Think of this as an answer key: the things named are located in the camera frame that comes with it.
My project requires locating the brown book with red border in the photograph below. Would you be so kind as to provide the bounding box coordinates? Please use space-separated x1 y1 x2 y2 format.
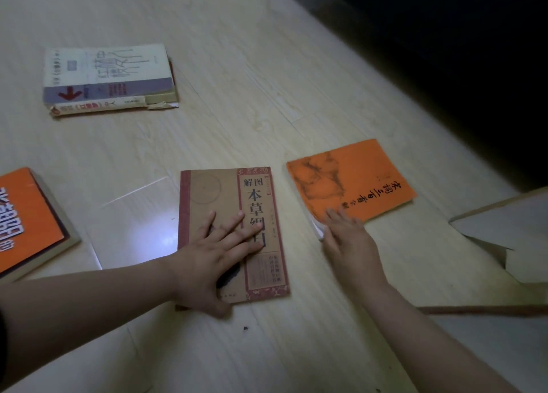
177 166 291 310

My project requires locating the person's right forearm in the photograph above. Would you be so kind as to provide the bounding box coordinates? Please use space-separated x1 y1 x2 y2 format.
352 277 522 393

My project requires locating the person's left forearm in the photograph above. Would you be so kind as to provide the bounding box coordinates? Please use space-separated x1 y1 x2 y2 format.
0 254 177 390

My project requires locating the book with torn cover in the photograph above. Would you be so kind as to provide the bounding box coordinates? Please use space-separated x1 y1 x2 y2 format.
47 58 181 118

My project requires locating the orange book with white lettering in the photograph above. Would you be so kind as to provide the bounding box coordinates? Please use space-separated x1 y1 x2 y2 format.
0 167 70 275

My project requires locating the orange book with ink painting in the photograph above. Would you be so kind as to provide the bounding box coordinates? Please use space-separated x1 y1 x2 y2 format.
286 139 418 242

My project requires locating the person's left hand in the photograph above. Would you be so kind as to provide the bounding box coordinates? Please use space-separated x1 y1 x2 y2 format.
169 210 264 319

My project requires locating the person's right hand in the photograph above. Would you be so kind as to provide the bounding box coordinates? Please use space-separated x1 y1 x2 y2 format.
321 208 389 297

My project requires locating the grey-edged thick book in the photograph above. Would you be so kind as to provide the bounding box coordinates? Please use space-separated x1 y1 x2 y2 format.
0 169 82 285

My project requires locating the flat cardboard sheet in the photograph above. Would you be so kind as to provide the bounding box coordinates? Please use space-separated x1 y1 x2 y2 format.
416 305 548 393

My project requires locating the cardboard box flap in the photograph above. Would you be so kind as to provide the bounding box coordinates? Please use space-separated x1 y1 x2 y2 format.
448 186 548 285

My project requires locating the black sleeve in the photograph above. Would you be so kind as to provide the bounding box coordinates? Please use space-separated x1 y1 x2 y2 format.
0 309 8 380

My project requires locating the white book with red arrow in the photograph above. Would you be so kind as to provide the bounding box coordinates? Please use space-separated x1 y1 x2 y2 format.
42 43 176 106

